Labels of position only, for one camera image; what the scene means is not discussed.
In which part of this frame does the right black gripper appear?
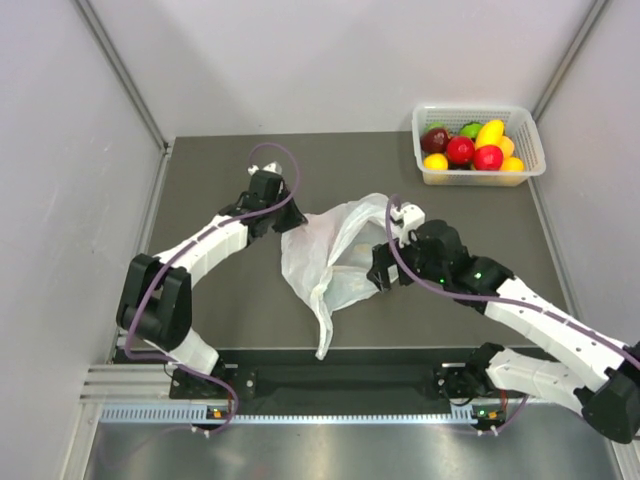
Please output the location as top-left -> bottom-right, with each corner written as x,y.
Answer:
367,233 -> 449,293

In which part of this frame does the white printed plastic bag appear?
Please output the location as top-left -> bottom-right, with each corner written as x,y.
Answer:
281,193 -> 388,360

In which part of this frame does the red fruit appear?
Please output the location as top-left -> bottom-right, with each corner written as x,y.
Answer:
446,136 -> 475,165
472,145 -> 504,171

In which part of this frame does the yellow fruit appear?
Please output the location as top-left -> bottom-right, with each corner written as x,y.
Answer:
475,119 -> 505,149

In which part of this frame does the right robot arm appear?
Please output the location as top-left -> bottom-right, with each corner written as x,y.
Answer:
367,217 -> 639,444

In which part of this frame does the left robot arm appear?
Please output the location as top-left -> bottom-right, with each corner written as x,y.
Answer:
116,162 -> 307,397

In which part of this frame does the green fruit behind apple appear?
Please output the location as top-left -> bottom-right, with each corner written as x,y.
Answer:
424,122 -> 446,132

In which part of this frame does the green striped fruit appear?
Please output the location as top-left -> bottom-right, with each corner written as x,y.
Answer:
459,122 -> 483,140

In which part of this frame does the yellow lemon left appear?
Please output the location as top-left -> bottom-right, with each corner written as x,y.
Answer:
423,153 -> 449,171

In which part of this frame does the yellow lemon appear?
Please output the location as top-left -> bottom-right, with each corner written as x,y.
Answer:
423,153 -> 449,171
500,156 -> 526,172

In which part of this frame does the red apple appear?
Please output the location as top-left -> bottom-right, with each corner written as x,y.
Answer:
420,127 -> 451,154

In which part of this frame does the white perforated plastic basket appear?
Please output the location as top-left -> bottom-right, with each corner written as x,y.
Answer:
412,104 -> 546,187

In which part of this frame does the yellow lemon right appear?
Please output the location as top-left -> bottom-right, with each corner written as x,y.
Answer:
500,156 -> 526,172

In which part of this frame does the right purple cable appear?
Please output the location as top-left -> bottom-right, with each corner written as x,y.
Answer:
385,193 -> 640,435

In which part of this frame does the purple cable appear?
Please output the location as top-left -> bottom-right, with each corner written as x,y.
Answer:
123,142 -> 302,435
385,193 -> 640,435

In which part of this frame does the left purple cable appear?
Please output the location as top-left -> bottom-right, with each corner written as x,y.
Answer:
123,142 -> 302,435

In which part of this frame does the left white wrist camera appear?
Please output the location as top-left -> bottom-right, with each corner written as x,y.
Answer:
247,161 -> 283,176

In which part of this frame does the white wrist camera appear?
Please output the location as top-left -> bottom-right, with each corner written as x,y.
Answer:
389,203 -> 426,247
247,161 -> 283,176

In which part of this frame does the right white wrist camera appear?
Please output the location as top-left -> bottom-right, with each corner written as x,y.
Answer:
389,203 -> 426,247

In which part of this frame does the slotted cable duct rail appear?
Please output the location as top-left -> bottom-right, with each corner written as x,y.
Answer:
99,403 -> 506,426

